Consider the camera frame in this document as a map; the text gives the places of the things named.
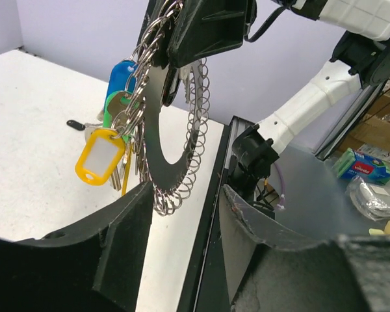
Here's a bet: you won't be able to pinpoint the metal disc keyring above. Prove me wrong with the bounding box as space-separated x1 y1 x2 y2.
132 1 209 216

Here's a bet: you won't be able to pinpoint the black key tag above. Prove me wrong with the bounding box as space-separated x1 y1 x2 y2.
66 120 86 131

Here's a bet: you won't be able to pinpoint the green key tag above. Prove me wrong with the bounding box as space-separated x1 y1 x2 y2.
103 90 142 142

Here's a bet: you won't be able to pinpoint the yellow key tag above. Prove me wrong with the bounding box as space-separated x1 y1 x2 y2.
75 128 126 186

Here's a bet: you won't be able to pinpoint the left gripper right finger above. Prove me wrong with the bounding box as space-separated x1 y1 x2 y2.
221 185 390 311

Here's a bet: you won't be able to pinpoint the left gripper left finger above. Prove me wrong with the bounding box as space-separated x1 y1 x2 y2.
0 182 153 311

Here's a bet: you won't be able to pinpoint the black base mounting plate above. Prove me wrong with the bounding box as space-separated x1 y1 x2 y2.
177 117 264 311

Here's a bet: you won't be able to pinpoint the cardboard box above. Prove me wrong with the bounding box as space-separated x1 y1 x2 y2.
337 92 390 163

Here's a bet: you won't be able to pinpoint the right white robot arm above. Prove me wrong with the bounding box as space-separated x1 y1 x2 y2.
167 1 390 197

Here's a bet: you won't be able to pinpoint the cream foam pieces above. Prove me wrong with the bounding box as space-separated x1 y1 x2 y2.
369 220 390 236

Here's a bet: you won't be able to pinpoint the clear plastic bag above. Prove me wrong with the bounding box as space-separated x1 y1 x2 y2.
346 176 390 221

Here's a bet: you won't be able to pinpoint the blue green sponge pack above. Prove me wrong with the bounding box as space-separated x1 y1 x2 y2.
332 148 390 185

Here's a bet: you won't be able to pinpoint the blue key tag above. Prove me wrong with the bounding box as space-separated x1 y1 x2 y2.
105 59 138 99

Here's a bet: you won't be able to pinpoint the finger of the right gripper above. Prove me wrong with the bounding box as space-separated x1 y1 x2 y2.
161 66 181 107
167 0 257 67

